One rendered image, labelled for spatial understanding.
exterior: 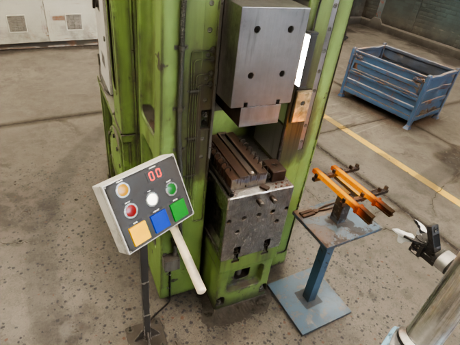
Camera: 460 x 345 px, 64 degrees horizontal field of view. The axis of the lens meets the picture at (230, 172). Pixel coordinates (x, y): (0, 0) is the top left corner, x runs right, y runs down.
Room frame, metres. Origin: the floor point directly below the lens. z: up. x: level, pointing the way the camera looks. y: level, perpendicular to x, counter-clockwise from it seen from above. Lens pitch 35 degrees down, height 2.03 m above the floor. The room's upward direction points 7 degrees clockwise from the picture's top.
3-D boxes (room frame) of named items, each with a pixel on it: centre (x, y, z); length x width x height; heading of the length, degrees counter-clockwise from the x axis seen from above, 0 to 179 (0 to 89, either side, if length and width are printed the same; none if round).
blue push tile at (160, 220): (1.07, 0.25, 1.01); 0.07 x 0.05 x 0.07; 143
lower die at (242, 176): (1.67, 0.00, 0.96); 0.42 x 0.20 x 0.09; 28
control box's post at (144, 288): (1.15, 0.35, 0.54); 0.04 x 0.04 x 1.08; 28
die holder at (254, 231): (1.70, -0.04, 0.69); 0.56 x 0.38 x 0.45; 28
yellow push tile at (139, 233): (0.99, 0.31, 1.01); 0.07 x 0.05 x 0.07; 143
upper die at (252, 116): (1.67, 0.00, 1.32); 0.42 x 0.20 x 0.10; 28
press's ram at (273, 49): (1.69, -0.04, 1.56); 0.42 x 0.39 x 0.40; 28
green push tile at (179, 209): (1.15, 0.19, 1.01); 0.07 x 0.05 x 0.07; 143
